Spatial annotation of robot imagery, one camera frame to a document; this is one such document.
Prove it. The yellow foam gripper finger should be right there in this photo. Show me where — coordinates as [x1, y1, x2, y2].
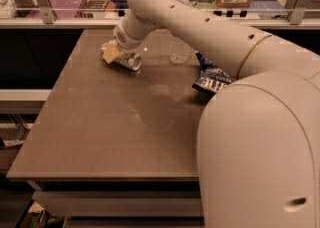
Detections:
[102, 41, 123, 63]

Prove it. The silver redbull can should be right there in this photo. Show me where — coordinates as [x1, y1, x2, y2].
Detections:
[100, 42, 142, 71]

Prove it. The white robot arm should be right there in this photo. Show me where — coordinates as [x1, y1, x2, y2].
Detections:
[104, 0, 320, 228]

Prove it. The clear plastic water bottle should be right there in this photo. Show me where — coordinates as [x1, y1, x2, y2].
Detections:
[169, 35, 192, 65]

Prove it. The purple plastic crate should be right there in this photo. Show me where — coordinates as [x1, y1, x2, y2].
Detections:
[26, 0, 90, 19]

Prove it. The blue kettle chips bag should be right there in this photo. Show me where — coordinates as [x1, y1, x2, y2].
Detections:
[192, 52, 235, 96]

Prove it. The right metal railing bracket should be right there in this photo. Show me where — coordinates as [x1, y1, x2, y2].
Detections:
[285, 0, 310, 25]

